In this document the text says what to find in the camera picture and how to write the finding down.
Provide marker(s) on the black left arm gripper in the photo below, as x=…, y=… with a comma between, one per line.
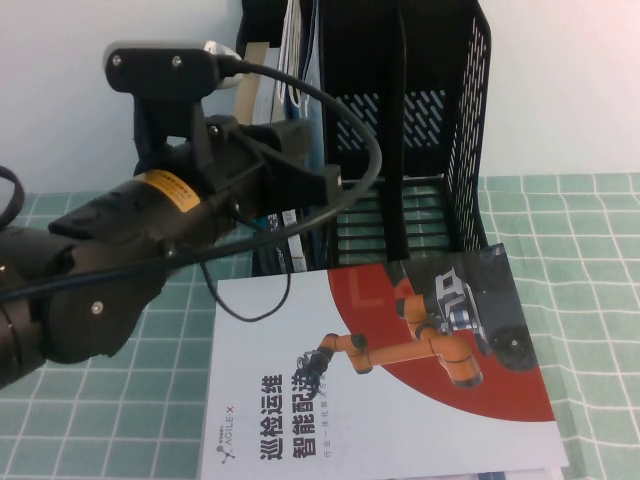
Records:
x=227, y=160

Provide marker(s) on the blue industrial robot brochure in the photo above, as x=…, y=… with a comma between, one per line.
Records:
x=315, y=75

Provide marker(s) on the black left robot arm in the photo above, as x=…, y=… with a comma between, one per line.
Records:
x=100, y=280

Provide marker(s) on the cyan spine book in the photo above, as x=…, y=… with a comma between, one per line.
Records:
x=249, y=95

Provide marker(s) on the white spine book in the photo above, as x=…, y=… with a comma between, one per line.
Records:
x=298, y=252

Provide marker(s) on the black plastic book holder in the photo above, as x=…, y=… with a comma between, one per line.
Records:
x=425, y=60

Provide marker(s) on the green checkered tablecloth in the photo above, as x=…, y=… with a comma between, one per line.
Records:
x=575, y=300

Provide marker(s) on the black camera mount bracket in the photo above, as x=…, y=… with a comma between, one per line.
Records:
x=165, y=115

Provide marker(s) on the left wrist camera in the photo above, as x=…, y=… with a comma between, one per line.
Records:
x=160, y=67

